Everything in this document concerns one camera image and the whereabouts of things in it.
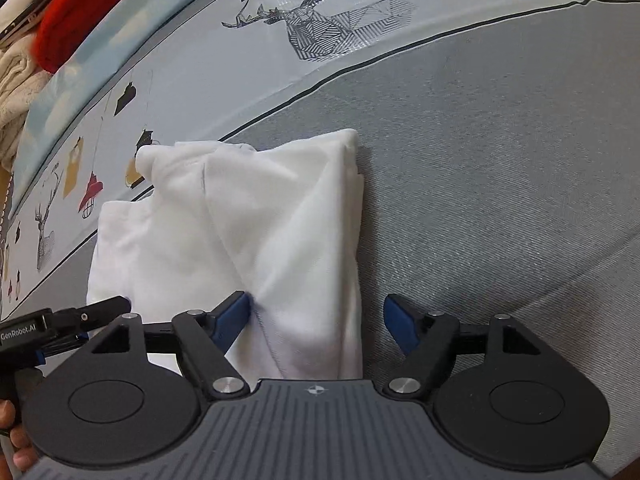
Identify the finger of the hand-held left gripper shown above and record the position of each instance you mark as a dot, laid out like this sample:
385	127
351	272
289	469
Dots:
62	344
102	310

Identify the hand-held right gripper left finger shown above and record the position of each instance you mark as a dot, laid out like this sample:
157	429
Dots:
236	319

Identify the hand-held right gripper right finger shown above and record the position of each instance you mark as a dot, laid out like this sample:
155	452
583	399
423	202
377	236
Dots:
400	321

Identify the white small shirt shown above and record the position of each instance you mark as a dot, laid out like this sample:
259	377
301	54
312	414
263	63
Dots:
225	220

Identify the person's left hand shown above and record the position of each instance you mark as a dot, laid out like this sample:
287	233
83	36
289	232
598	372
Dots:
12	442

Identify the deer printed bed sheet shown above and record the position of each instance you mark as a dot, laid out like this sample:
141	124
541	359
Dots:
475	160

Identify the cream knitted cloth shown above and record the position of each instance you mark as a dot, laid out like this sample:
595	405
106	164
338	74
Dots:
15	90

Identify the light blue blanket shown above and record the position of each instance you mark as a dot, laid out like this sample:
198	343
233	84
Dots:
100	45

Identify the red knitted cloth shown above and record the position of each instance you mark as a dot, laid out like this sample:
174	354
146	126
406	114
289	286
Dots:
70	15

